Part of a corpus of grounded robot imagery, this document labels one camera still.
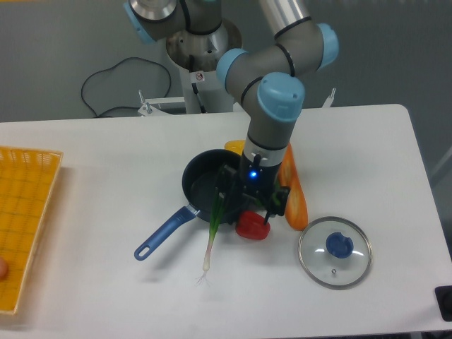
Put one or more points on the glass lid with blue knob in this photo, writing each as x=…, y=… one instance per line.
x=335, y=253

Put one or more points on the green onion with white root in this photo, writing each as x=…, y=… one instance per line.
x=225, y=178

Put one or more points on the white metal mounting bracket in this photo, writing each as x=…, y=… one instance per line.
x=166, y=106

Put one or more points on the dark pot with blue handle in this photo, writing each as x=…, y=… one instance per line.
x=198, y=184

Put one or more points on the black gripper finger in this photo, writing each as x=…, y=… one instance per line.
x=226, y=200
x=277, y=202

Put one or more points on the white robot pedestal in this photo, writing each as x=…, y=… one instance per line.
x=208, y=81

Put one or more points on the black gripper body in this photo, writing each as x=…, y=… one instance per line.
x=253, y=178

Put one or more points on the black device at table edge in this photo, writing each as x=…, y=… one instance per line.
x=444, y=299

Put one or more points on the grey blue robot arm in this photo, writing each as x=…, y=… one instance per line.
x=266, y=84

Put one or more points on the yellow bell pepper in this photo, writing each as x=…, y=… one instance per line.
x=235, y=146

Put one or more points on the yellow woven basket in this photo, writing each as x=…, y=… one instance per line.
x=28, y=177

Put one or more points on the red bell pepper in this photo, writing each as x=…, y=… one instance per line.
x=253, y=226

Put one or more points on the orange carrot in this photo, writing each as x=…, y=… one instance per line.
x=296, y=212

